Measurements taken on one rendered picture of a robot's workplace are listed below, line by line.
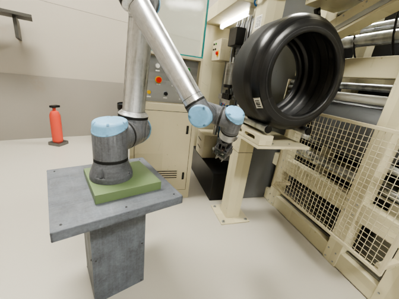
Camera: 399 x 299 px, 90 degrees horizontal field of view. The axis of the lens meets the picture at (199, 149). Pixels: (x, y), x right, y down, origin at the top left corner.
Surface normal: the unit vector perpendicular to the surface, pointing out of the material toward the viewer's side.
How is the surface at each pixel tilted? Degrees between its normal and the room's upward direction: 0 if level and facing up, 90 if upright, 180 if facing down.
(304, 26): 80
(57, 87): 90
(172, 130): 90
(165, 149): 90
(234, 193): 90
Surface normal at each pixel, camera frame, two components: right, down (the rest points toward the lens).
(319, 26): 0.30, 0.17
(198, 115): -0.19, 0.35
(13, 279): 0.11, -0.94
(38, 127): 0.58, 0.33
